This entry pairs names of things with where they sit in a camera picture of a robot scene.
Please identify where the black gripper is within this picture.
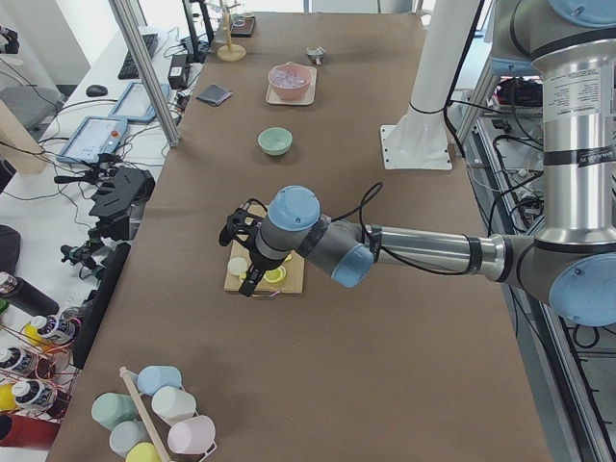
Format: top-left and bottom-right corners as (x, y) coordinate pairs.
(239, 249), (284, 296)

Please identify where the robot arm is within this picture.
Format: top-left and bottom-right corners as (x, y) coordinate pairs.
(219, 1), (615, 326)

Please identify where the mint green bowl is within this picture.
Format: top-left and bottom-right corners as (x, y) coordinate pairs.
(257, 127), (293, 157)

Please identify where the pink bowl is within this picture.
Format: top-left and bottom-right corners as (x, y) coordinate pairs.
(268, 63), (312, 101)

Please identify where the pile of clear ice cubes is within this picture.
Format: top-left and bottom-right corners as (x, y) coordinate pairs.
(269, 65), (310, 90)

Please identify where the metal ice scoop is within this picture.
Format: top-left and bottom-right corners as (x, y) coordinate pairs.
(306, 46), (326, 65)

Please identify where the lemon slice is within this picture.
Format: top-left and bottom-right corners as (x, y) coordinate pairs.
(264, 266), (287, 284)

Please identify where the white round lid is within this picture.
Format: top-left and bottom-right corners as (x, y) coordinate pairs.
(227, 257), (249, 276)

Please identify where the bamboo cutting board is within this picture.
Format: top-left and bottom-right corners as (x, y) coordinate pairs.
(223, 202), (304, 296)

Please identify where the light blue cup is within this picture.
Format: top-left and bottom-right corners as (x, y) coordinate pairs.
(137, 365), (183, 397)

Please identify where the white cup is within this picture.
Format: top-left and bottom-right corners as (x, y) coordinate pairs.
(151, 386), (196, 425)

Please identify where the black gamepad stand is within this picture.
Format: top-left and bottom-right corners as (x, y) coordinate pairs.
(89, 167), (155, 241)

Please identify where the pink cup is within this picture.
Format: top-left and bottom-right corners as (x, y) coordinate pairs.
(167, 415), (217, 454)

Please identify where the cream rectangular tray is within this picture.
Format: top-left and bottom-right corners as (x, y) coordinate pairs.
(265, 65), (319, 106)

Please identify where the grey folded cloth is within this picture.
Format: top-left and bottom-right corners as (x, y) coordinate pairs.
(196, 84), (233, 107)

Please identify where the mint green cup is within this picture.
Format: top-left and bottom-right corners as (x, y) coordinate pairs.
(90, 393), (138, 430)

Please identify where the grey blue cup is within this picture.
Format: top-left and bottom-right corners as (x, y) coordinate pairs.
(109, 421), (150, 457)

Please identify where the yellow cup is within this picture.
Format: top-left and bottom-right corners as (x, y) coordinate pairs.
(125, 442), (162, 462)

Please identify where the blue teach pendant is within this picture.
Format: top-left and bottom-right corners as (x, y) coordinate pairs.
(56, 116), (128, 165)
(109, 82), (156, 124)

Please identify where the black power adapter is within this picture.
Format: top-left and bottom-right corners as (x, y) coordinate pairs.
(167, 54), (191, 90)

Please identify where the wooden mug tree stand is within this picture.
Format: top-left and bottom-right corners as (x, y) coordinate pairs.
(217, 1), (246, 63)

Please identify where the black bottle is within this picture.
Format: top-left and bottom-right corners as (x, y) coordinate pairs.
(1, 271), (60, 317)

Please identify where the black keyboard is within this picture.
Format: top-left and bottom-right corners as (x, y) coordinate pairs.
(117, 33), (160, 81)

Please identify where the black computer mouse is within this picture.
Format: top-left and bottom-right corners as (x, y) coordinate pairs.
(86, 85), (108, 97)

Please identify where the brown wooden tray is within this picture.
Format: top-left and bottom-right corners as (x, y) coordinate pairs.
(231, 16), (256, 38)

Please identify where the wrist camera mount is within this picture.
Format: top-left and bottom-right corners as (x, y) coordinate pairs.
(218, 198), (268, 250)

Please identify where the aluminium frame post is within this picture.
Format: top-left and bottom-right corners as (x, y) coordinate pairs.
(109, 0), (180, 148)

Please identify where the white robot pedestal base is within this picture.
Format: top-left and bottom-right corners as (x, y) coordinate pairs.
(380, 0), (483, 170)

